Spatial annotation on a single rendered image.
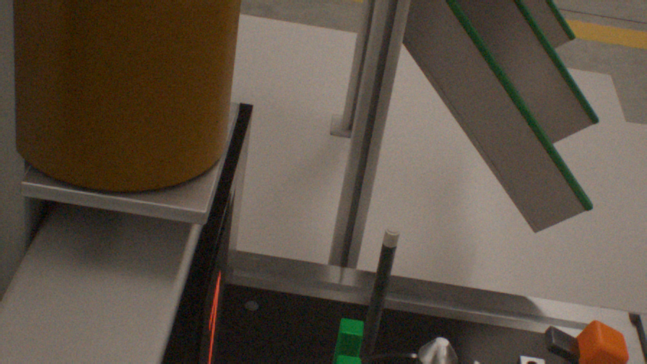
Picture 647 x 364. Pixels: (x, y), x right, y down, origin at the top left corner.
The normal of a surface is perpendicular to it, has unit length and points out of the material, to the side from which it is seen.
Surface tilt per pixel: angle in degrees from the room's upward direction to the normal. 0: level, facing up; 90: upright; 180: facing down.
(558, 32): 90
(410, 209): 0
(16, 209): 90
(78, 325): 0
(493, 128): 90
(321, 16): 0
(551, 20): 90
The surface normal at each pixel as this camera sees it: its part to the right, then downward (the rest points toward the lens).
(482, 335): 0.14, -0.83
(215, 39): 0.84, 0.39
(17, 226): -0.07, 0.54
